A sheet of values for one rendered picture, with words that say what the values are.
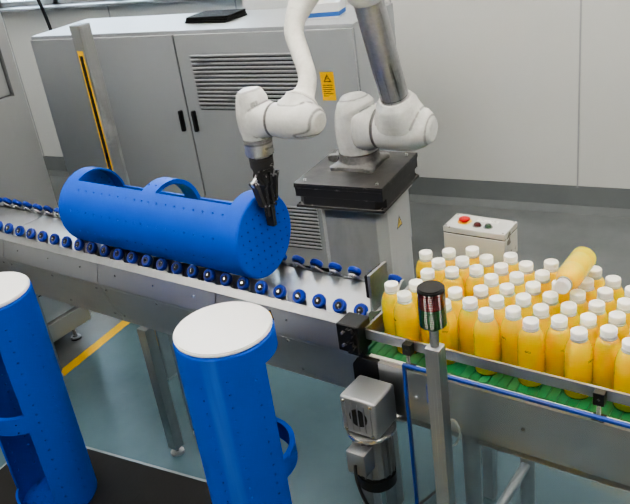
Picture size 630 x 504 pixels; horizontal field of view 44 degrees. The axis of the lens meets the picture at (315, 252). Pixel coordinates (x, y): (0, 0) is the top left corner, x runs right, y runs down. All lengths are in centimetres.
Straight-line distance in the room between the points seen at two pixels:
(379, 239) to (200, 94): 181
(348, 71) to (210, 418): 221
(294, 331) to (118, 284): 81
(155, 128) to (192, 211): 219
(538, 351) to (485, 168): 334
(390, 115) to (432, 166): 263
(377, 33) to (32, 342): 151
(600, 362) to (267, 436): 91
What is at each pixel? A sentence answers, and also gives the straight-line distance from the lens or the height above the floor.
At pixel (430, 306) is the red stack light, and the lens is 177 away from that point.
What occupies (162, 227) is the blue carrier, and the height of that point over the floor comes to 113.
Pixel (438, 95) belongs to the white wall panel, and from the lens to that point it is 519.
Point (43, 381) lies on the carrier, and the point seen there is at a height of 71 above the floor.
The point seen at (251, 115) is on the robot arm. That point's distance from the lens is 233.
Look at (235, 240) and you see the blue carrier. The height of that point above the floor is 114.
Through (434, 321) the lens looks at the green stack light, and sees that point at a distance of 179.
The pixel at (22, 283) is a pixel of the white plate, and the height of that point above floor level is 104.
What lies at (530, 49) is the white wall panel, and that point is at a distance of 496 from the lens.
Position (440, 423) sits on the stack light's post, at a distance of 197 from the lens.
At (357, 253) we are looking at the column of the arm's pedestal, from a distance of 302.
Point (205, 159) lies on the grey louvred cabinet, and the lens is 457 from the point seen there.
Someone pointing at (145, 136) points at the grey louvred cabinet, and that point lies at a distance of 478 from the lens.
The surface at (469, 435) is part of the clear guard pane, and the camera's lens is 210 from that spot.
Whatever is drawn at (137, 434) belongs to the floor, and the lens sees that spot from 363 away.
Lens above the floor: 213
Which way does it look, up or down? 26 degrees down
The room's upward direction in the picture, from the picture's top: 8 degrees counter-clockwise
